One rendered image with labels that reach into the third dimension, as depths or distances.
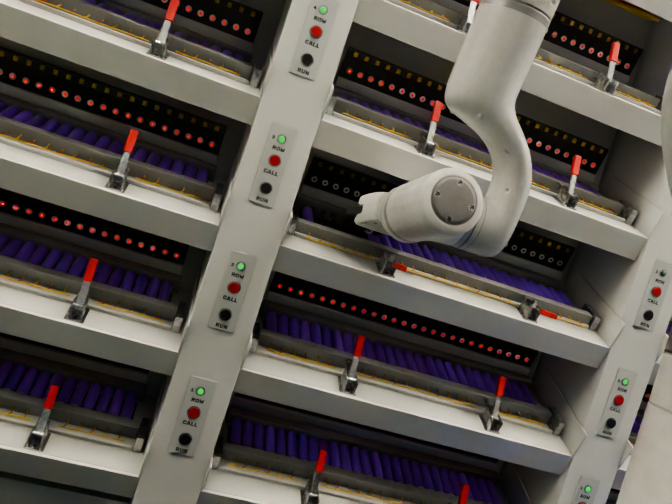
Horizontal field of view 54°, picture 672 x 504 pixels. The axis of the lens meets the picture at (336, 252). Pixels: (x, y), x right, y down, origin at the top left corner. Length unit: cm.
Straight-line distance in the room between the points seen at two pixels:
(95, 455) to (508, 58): 82
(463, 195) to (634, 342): 55
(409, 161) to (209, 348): 42
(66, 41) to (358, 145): 44
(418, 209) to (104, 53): 50
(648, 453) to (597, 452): 82
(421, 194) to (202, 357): 43
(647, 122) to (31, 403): 110
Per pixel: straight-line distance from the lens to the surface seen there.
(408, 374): 116
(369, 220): 97
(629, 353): 127
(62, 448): 111
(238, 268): 100
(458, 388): 120
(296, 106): 101
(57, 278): 109
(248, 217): 100
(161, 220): 101
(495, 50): 85
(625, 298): 125
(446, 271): 113
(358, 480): 121
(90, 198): 101
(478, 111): 84
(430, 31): 109
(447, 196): 81
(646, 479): 48
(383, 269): 105
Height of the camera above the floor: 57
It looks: 2 degrees down
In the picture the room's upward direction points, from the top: 18 degrees clockwise
